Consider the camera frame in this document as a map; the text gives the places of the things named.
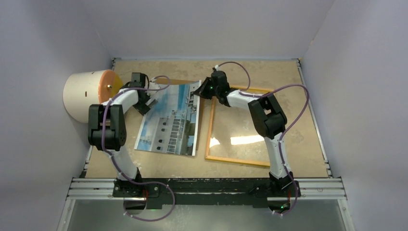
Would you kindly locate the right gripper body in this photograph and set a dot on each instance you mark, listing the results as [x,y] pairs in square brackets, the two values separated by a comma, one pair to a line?
[215,89]

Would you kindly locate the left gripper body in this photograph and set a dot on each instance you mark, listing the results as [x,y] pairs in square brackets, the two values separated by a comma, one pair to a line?
[141,107]

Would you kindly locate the building photo print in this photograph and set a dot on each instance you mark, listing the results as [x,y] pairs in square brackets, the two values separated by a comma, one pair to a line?
[148,128]

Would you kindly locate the yellow picture frame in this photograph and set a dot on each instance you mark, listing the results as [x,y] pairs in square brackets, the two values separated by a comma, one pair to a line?
[210,127]

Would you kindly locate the brown cardboard backing board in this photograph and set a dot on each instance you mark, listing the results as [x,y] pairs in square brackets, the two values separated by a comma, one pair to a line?
[199,127]

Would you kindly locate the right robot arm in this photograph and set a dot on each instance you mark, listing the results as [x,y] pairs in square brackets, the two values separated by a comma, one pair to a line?
[267,116]

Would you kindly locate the white cylinder with coloured face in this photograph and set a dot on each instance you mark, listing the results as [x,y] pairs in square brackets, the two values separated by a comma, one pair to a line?
[84,89]

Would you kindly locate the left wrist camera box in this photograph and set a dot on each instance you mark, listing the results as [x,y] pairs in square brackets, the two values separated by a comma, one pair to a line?
[154,83]

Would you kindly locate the aluminium rail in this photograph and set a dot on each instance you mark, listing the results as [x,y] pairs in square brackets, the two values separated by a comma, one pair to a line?
[98,189]

